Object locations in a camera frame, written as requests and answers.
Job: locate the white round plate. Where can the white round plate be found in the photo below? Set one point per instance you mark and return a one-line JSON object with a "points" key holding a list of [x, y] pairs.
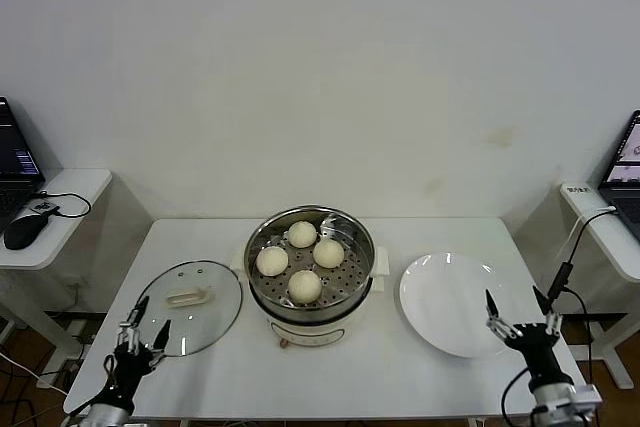
{"points": [[445, 302]]}

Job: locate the perforated steel steamer basket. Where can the perforated steel steamer basket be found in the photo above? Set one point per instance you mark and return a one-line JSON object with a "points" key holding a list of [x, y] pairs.
{"points": [[355, 272]]}

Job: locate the black computer mouse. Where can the black computer mouse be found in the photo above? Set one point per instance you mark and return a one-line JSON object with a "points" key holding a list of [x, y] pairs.
{"points": [[25, 233]]}

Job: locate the white side table with label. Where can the white side table with label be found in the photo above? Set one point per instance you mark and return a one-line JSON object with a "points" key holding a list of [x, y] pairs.
{"points": [[615, 247]]}

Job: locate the white side table with mouse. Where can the white side table with mouse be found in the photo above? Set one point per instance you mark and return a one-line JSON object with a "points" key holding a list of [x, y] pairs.
{"points": [[75, 187]]}

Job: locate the black laptop with dark screen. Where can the black laptop with dark screen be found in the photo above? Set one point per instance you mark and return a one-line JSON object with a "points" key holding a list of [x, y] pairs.
{"points": [[15, 157]]}

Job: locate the grey laptop with camera views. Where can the grey laptop with camera views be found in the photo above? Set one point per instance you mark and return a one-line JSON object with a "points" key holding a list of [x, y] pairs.
{"points": [[625, 162]]}

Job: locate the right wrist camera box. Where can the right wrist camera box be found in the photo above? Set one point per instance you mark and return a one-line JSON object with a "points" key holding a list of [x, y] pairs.
{"points": [[585, 394]]}

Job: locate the round glass pot lid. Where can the round glass pot lid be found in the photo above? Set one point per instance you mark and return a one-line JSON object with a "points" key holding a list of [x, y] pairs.
{"points": [[187, 297]]}

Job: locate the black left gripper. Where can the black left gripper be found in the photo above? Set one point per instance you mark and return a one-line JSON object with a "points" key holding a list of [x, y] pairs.
{"points": [[131, 362]]}

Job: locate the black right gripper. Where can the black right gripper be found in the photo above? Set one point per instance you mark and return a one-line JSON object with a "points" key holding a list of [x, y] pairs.
{"points": [[539, 347]]}

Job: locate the white steamed baozi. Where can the white steamed baozi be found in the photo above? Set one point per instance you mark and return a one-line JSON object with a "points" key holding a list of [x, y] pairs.
{"points": [[304, 287], [272, 261], [301, 233], [327, 253]]}

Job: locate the small printed label sticker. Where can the small printed label sticker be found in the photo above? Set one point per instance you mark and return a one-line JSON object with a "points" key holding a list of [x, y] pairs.
{"points": [[578, 189]]}

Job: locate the cream electric cooking pot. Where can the cream electric cooking pot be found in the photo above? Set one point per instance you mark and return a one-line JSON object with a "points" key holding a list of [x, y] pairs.
{"points": [[305, 333]]}

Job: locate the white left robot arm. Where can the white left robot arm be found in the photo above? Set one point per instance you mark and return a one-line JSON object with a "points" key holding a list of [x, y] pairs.
{"points": [[107, 414]]}

